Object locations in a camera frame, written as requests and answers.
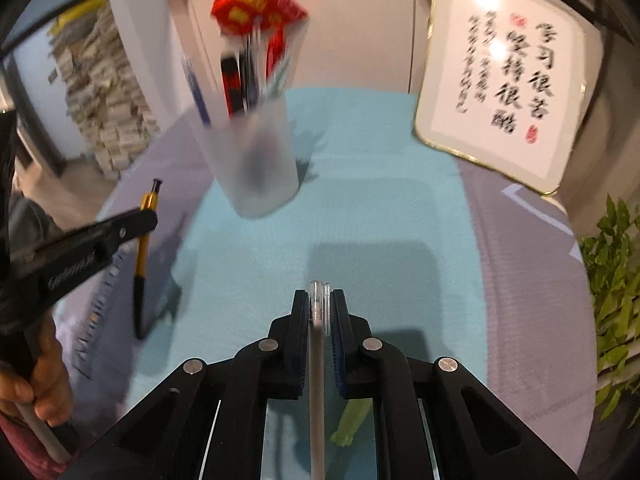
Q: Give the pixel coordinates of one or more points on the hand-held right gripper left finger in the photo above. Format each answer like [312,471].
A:
[302,345]

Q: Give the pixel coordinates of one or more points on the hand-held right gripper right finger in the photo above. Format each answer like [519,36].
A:
[337,355]

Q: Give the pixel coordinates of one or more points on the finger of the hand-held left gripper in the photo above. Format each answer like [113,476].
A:
[132,225]

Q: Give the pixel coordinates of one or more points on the yellow black pen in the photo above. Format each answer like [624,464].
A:
[141,260]

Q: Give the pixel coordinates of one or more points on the clear white pen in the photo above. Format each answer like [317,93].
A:
[316,385]

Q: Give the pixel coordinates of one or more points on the frosted plastic cup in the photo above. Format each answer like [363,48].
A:
[255,170]

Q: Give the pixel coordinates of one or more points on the person's left hand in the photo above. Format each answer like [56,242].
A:
[50,385]

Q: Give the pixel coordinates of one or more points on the clear blue ruler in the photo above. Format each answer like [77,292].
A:
[97,310]

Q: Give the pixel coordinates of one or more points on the green pen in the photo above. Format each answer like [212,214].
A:
[352,420]

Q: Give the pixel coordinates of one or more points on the blue pen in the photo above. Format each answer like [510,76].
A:
[197,92]

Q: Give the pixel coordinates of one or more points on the blue grey tablecloth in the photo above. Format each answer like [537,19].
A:
[390,200]

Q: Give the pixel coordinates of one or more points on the black red pen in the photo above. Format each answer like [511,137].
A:
[231,85]

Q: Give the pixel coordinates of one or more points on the framed calligraphy board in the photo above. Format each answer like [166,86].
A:
[480,110]

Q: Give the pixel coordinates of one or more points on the green potted plant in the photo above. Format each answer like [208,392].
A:
[615,280]

